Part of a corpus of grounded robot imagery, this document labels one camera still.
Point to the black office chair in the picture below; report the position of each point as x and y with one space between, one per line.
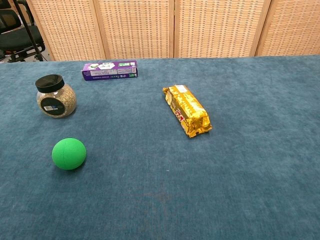
17 35

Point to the gold foil snack package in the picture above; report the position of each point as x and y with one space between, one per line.
188 110

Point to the green foam ball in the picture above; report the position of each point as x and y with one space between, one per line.
68 154

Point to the small jar with black lid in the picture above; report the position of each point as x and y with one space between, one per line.
56 100

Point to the blue velvet table cloth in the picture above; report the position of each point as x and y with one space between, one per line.
160 175

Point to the woven rattan folding screen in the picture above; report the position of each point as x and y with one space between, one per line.
160 27

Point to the purple toothpaste box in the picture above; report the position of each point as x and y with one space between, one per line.
110 70

